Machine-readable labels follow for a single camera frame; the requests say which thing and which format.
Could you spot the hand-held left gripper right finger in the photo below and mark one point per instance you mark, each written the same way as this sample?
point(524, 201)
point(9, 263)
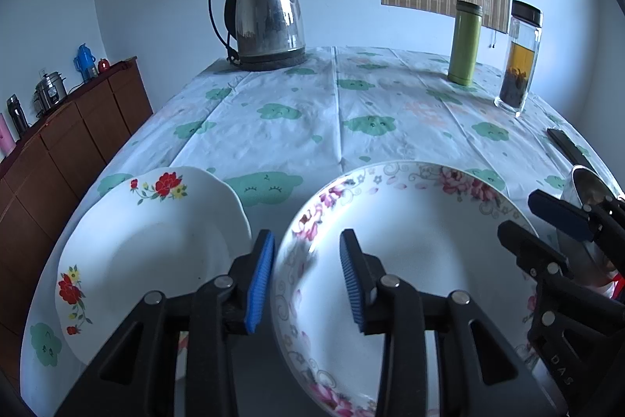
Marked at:
point(352, 286)

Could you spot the black smartphone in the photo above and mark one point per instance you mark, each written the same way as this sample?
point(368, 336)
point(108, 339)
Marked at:
point(569, 148)

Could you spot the black bottle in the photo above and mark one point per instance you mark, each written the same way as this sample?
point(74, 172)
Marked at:
point(18, 116)

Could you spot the white plate with pink floral rim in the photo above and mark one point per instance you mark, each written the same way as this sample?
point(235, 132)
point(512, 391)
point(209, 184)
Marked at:
point(429, 221)

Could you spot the black kettle base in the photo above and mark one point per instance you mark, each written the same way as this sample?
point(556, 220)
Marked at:
point(273, 63)

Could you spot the green thermos bottle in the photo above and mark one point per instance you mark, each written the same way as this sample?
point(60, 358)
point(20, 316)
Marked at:
point(465, 45)

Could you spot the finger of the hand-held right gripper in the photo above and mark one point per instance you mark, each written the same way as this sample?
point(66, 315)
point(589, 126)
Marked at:
point(530, 246)
point(561, 214)

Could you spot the pink bottle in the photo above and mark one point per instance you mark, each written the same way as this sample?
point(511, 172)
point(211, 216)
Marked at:
point(6, 138)

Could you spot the blue thermos jug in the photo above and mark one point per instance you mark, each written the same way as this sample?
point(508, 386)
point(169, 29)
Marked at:
point(85, 63)

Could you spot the stainless steel electric kettle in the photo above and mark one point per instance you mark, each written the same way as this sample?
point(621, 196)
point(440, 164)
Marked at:
point(266, 14)

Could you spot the glass tea bottle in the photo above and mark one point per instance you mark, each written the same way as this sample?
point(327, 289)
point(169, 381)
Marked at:
point(517, 70)

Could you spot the small red ornament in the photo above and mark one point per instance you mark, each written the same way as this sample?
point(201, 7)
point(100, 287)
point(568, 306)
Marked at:
point(103, 65)

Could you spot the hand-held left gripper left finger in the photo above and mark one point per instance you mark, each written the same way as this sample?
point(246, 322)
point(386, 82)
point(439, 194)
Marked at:
point(259, 281)

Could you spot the silver rice cooker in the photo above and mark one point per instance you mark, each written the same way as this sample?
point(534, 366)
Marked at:
point(50, 92)

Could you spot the white plate with red flowers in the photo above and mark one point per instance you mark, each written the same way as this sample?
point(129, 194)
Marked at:
point(146, 226)

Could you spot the brown wooden cabinet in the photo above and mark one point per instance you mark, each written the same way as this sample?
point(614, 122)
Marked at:
point(58, 163)

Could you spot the steel-lined white bowl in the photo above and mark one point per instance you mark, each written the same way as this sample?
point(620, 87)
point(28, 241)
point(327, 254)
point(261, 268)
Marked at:
point(588, 192)

